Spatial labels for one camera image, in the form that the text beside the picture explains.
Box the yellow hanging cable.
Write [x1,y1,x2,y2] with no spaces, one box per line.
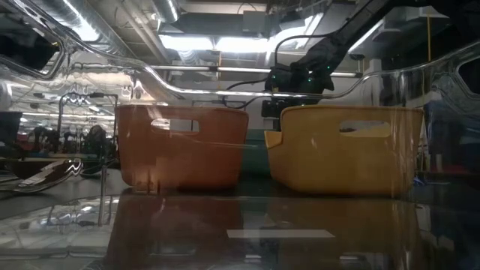
[426,14,432,71]

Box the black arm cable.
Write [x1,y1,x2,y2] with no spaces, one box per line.
[274,32,338,68]

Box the yellow plastic bin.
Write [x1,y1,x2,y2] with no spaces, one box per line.
[263,104,425,198]

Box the person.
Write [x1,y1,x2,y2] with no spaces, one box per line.
[31,126,49,153]
[84,125,110,158]

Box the ceiling light tube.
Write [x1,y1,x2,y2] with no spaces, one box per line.
[147,64,363,79]

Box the orange plastic bin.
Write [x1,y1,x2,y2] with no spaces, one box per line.
[114,103,250,191]

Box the clear plastic bin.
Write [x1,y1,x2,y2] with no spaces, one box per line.
[0,0,480,270]

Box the dark monitor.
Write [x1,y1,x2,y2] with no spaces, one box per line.
[0,111,23,148]

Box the gray ceiling box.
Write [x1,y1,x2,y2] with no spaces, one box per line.
[241,10,268,34]

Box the teal plastic bin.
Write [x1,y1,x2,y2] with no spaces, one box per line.
[239,129,272,177]

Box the ceiling light panel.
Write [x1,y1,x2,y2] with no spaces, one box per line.
[159,32,312,54]

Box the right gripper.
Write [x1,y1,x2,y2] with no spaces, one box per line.
[261,61,335,131]

